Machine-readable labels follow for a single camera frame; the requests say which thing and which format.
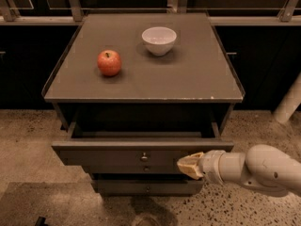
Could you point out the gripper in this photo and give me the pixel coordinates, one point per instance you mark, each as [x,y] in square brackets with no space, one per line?
[211,166]

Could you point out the grey top drawer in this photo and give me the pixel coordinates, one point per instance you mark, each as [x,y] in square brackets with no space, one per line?
[121,144]

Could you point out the grey drawer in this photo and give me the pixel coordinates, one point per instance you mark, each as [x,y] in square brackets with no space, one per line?
[121,144]
[132,169]
[147,187]

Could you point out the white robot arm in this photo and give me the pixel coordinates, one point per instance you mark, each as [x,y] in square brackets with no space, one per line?
[263,169]

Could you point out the metal top drawer knob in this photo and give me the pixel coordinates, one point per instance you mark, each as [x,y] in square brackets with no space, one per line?
[144,157]

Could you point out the grey lower drawer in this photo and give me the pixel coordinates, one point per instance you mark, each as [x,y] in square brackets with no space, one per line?
[147,187]

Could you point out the grey drawer cabinet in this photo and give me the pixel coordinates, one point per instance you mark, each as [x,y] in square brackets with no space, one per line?
[191,84]

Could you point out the grey middle drawer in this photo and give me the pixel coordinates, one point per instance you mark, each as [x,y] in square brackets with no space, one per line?
[132,169]

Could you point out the white ceramic bowl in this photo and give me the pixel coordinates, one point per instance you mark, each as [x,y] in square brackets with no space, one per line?
[159,40]

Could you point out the red apple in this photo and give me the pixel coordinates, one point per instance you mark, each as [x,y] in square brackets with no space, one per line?
[109,62]

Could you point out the black object at floor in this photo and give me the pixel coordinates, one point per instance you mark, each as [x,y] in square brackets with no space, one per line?
[41,221]

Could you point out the white cylindrical post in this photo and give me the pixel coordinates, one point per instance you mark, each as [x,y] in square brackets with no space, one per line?
[290,102]

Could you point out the metal window frame rail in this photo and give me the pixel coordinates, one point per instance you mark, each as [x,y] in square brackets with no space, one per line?
[220,12]

